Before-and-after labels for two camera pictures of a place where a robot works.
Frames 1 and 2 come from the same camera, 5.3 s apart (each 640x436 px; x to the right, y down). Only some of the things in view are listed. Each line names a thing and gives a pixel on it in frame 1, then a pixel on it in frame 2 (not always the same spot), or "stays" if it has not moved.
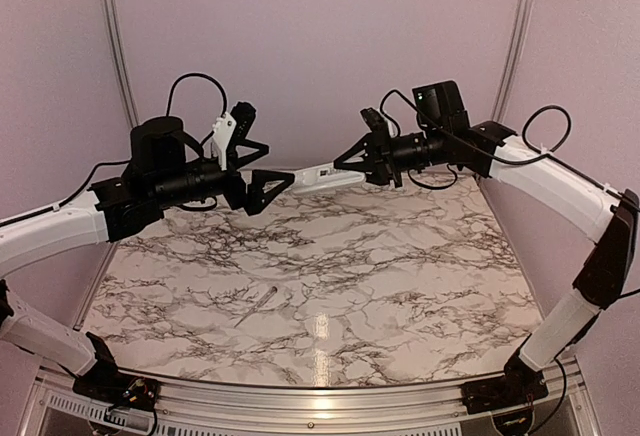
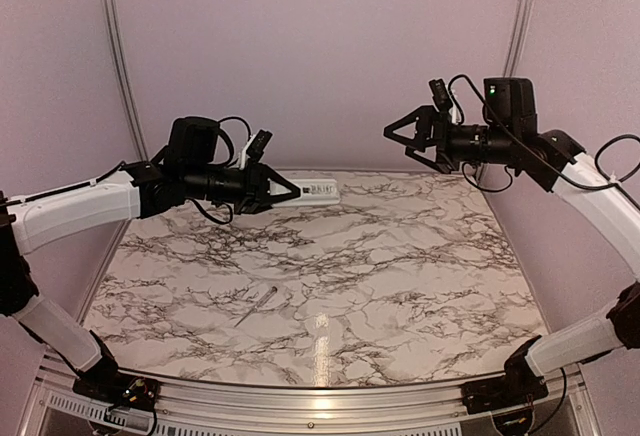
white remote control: [323, 177] → [312, 192]
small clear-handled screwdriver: [257, 305] stays
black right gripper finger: [367, 144] → [425, 129]
